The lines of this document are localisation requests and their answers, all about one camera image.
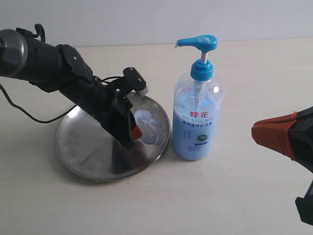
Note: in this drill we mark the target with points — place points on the round stainless steel plate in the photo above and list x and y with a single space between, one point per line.
87 150

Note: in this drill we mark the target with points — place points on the pale blue soap blob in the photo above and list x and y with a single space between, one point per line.
149 127

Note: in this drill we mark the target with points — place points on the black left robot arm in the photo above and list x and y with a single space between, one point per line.
25 55

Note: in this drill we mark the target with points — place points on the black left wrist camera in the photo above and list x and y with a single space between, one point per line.
131 81

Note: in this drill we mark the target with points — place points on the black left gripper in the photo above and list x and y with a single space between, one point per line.
119 123

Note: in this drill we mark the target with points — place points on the blue pump lotion bottle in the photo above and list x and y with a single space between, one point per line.
197 103

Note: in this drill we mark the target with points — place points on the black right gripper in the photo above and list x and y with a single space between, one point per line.
292 136

